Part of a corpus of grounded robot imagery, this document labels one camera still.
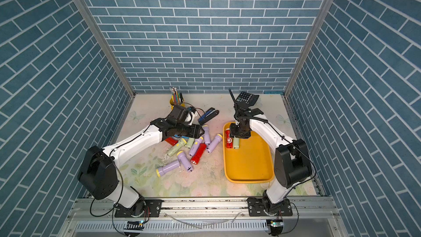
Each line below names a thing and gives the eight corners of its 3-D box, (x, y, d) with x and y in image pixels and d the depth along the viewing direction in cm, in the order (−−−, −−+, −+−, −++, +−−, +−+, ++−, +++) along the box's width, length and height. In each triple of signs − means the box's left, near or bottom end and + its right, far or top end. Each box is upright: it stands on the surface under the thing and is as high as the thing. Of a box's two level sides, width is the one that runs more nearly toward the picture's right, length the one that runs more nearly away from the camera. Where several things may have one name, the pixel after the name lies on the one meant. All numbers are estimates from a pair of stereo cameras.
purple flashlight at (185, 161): (188, 173, 85) (187, 171, 83) (177, 155, 91) (176, 153, 89) (194, 169, 86) (193, 167, 84) (183, 152, 93) (182, 149, 90)
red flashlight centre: (190, 162, 89) (189, 160, 87) (200, 143, 97) (200, 141, 95) (197, 165, 88) (196, 163, 86) (206, 146, 96) (206, 144, 94)
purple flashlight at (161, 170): (159, 177, 84) (157, 175, 81) (156, 171, 86) (155, 169, 83) (181, 165, 88) (180, 162, 86) (178, 159, 90) (177, 157, 88)
